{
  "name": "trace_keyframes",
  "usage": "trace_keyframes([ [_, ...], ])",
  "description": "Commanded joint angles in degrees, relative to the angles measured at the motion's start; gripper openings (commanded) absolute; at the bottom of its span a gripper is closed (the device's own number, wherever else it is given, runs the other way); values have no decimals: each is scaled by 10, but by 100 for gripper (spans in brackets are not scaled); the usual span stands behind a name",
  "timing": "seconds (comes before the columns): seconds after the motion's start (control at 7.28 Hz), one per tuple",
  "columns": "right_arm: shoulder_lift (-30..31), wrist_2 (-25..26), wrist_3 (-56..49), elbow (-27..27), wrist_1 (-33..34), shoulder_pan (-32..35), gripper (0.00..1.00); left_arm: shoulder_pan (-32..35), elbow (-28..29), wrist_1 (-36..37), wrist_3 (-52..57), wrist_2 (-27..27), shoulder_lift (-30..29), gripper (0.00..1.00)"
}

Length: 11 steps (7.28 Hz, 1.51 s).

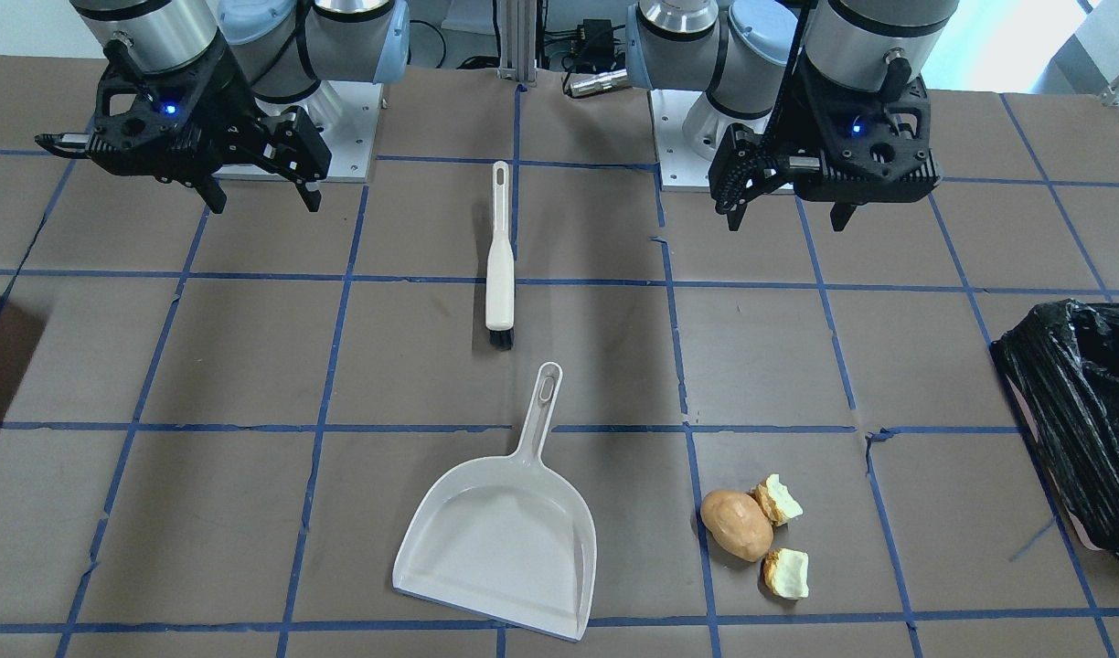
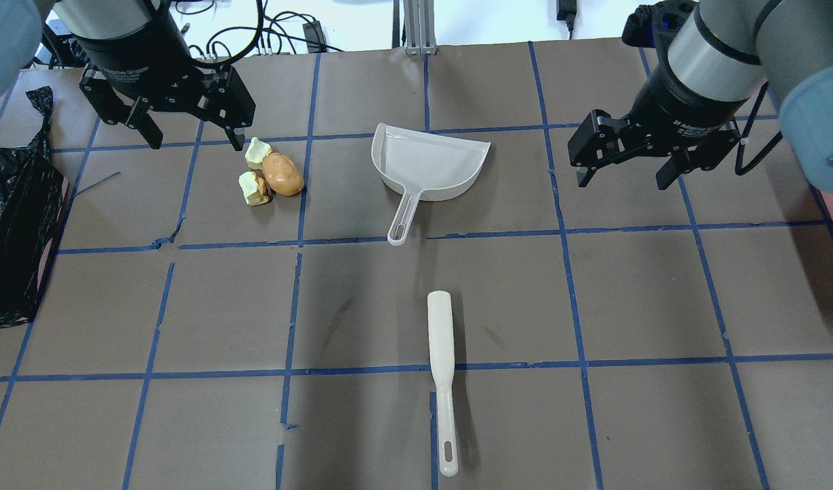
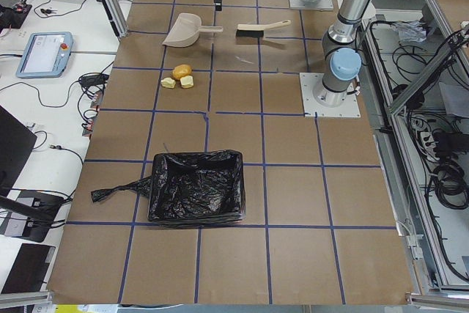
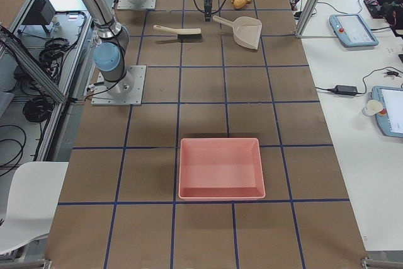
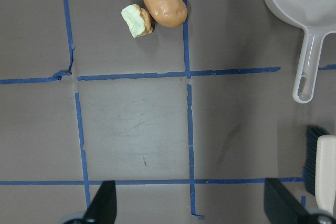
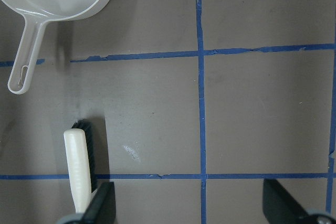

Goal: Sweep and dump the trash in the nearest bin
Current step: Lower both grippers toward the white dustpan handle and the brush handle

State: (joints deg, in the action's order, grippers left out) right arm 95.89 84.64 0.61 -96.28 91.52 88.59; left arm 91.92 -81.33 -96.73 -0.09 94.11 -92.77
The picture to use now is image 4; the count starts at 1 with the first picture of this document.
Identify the far teach pendant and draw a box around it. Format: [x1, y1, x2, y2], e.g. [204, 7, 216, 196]
[329, 14, 378, 48]

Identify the teach pendant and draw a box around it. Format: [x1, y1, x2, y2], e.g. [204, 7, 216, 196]
[329, 14, 378, 48]
[371, 86, 402, 138]

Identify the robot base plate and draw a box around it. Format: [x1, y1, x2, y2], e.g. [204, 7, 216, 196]
[116, 0, 156, 11]
[91, 66, 146, 106]

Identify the orange bread roll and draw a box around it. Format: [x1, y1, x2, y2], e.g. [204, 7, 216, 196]
[232, 0, 247, 10]

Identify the beige hand brush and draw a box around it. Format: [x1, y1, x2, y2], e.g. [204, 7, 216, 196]
[153, 25, 202, 40]

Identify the black box on floor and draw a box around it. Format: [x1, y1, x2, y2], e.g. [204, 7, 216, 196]
[22, 0, 55, 25]

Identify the paper cup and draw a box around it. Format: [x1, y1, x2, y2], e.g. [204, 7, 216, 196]
[361, 99, 383, 117]

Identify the white chair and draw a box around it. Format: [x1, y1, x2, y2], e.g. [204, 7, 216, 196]
[1, 161, 69, 255]

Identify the black power adapter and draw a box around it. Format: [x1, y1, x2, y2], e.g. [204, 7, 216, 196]
[333, 85, 358, 96]

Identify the beige plastic dustpan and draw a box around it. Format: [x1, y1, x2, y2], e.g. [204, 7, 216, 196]
[213, 16, 262, 50]

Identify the pink plastic bin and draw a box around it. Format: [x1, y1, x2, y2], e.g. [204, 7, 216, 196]
[178, 138, 266, 201]

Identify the near teach pendant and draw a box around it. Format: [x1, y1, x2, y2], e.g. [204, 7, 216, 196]
[371, 86, 402, 138]

